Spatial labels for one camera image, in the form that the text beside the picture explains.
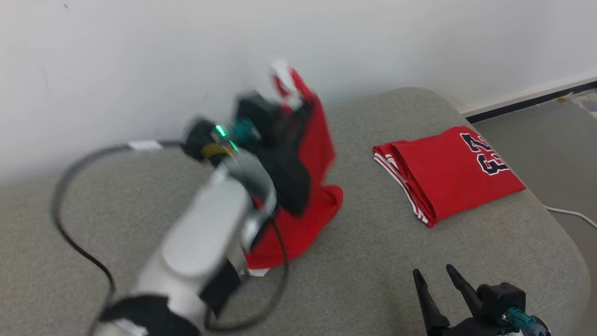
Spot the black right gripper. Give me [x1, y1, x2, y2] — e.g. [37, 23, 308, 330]
[413, 264, 518, 336]

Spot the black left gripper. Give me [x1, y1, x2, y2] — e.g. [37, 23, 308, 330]
[233, 91, 313, 216]

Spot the red shorts white stripe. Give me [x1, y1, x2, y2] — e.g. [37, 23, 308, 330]
[243, 61, 345, 277]

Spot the red basketball jersey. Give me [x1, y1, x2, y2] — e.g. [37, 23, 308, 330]
[372, 125, 528, 228]

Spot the grey fabric sofa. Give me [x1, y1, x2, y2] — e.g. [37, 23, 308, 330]
[0, 87, 592, 336]

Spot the black baseboard strip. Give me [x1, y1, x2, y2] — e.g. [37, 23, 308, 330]
[466, 82, 597, 124]

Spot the white floor cable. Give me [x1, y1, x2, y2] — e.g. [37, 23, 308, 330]
[543, 205, 597, 229]

